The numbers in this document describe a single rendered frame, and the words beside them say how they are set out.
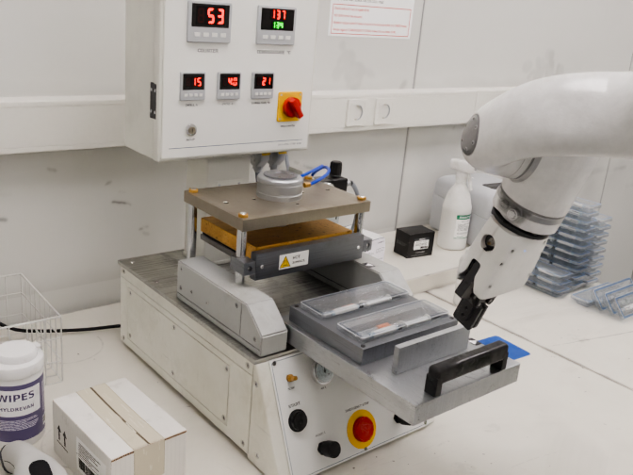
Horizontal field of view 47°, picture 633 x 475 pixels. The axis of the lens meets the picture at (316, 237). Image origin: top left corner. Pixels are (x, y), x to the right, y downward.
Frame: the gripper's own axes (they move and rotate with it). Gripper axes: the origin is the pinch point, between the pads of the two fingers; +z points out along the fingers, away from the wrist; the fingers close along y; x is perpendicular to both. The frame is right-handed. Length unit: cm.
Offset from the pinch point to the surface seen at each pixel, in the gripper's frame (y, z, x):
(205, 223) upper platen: -9, 18, 47
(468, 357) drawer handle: -1.2, 4.8, -3.6
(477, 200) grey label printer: 90, 36, 58
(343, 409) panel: -2.7, 29.0, 9.4
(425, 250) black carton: 72, 47, 54
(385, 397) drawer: -11.0, 11.5, -0.8
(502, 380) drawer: 7.1, 9.9, -6.1
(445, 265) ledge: 72, 46, 47
